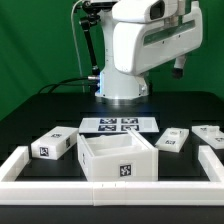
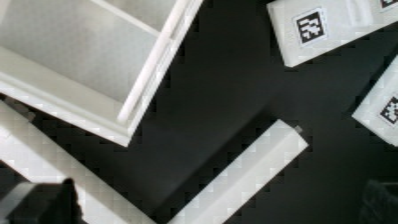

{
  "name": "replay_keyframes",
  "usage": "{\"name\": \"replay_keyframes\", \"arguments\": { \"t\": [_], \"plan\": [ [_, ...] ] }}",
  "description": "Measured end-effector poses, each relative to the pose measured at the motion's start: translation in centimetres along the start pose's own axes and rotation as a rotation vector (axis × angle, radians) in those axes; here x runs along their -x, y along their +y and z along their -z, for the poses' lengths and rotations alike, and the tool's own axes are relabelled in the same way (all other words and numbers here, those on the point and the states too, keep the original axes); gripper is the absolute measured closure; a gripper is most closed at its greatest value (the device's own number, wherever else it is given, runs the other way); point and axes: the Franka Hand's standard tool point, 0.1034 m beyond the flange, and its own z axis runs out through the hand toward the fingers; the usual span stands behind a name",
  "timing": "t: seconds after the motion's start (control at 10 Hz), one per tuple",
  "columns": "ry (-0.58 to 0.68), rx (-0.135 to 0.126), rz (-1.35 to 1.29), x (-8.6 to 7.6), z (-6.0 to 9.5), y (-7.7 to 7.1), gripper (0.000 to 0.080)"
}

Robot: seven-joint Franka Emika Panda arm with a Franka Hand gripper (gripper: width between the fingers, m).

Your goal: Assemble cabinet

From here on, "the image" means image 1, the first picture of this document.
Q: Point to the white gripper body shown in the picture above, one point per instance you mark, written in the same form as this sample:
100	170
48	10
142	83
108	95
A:
178	69

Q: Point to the white cabinet body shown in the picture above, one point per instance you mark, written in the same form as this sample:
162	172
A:
121	157

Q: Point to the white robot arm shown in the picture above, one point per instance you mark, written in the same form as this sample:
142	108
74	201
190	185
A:
140	35

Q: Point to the white flat marker plate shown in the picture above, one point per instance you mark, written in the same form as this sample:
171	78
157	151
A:
118	125

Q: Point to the white box with marker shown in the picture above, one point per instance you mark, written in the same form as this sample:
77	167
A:
54	143

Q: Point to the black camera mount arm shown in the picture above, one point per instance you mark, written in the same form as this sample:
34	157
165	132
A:
92	18

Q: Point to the white U-shaped frame fence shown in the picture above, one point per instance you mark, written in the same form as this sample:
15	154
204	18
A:
209	192

